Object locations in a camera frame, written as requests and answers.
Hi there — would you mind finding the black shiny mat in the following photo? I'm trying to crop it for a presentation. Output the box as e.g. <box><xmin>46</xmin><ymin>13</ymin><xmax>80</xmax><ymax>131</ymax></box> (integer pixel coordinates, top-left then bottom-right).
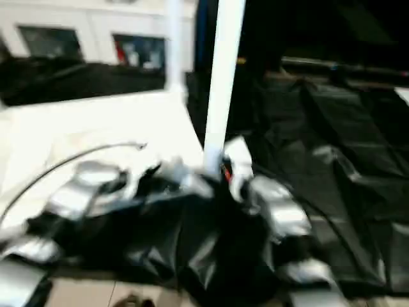
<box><xmin>0</xmin><ymin>54</ymin><xmax>409</xmax><ymax>298</ymax></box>

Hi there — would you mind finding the red white box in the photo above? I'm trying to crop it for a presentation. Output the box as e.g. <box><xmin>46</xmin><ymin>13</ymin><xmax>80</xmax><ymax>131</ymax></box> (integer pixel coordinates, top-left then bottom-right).
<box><xmin>115</xmin><ymin>40</ymin><xmax>129</xmax><ymax>66</ymax></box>

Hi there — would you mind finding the long black bar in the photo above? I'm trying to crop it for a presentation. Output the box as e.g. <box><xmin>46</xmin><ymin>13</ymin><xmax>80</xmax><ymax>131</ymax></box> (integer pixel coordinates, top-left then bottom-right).
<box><xmin>282</xmin><ymin>56</ymin><xmax>409</xmax><ymax>80</ymax></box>

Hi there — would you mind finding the white display cabinet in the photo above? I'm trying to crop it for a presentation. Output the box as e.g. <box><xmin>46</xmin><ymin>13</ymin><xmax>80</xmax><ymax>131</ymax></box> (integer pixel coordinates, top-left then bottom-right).
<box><xmin>0</xmin><ymin>0</ymin><xmax>198</xmax><ymax>72</ymax></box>

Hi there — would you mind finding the white paper sheet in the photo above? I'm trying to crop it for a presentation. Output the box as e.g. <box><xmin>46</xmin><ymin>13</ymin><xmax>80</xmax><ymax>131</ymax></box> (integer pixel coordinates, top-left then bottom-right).
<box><xmin>394</xmin><ymin>87</ymin><xmax>409</xmax><ymax>107</ymax></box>

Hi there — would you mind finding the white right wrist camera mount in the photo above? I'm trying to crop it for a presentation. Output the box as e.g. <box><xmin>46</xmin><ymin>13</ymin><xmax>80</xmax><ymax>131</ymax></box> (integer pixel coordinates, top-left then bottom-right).
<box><xmin>221</xmin><ymin>135</ymin><xmax>256</xmax><ymax>203</ymax></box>

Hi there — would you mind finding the black left wrist camera cable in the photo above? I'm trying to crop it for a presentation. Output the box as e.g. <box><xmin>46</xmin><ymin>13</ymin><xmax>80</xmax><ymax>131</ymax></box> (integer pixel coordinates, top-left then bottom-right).
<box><xmin>0</xmin><ymin>141</ymin><xmax>148</xmax><ymax>225</ymax></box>

